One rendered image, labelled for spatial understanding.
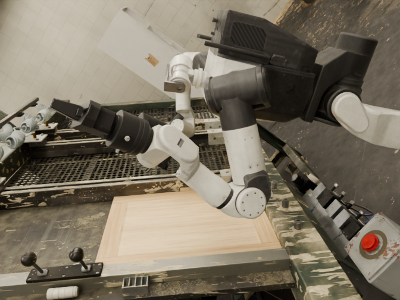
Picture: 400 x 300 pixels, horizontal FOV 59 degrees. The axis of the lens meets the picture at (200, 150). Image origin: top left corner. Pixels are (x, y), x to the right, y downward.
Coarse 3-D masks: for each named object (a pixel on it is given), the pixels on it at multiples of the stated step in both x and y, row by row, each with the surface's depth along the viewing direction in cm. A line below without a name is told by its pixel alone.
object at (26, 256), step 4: (28, 252) 89; (32, 252) 90; (24, 256) 88; (28, 256) 88; (32, 256) 89; (36, 256) 90; (20, 260) 89; (24, 260) 88; (28, 260) 88; (32, 260) 89; (36, 260) 90; (24, 264) 88; (28, 264) 88; (32, 264) 89; (36, 264) 93; (36, 268) 94; (40, 268) 95; (40, 272) 96; (44, 272) 97
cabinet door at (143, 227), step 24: (168, 192) 143; (192, 192) 142; (120, 216) 129; (144, 216) 128; (168, 216) 128; (192, 216) 127; (216, 216) 126; (264, 216) 124; (120, 240) 116; (144, 240) 115; (168, 240) 114; (192, 240) 114; (216, 240) 113; (240, 240) 112; (264, 240) 111
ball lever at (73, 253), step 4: (76, 248) 90; (80, 248) 90; (72, 252) 89; (76, 252) 89; (80, 252) 89; (84, 252) 91; (72, 256) 89; (76, 256) 89; (80, 256) 89; (84, 256) 91; (72, 260) 89; (76, 260) 89; (80, 260) 90; (84, 264) 95; (84, 268) 98; (88, 268) 98
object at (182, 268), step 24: (120, 264) 101; (144, 264) 101; (168, 264) 100; (192, 264) 100; (216, 264) 99; (240, 264) 99; (264, 264) 100; (288, 264) 101; (0, 288) 96; (24, 288) 96; (48, 288) 97; (96, 288) 98
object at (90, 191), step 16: (144, 176) 146; (160, 176) 146; (224, 176) 143; (0, 192) 139; (16, 192) 139; (32, 192) 139; (48, 192) 140; (64, 192) 140; (80, 192) 141; (96, 192) 141; (112, 192) 142; (128, 192) 142; (144, 192) 143; (160, 192) 144; (0, 208) 140
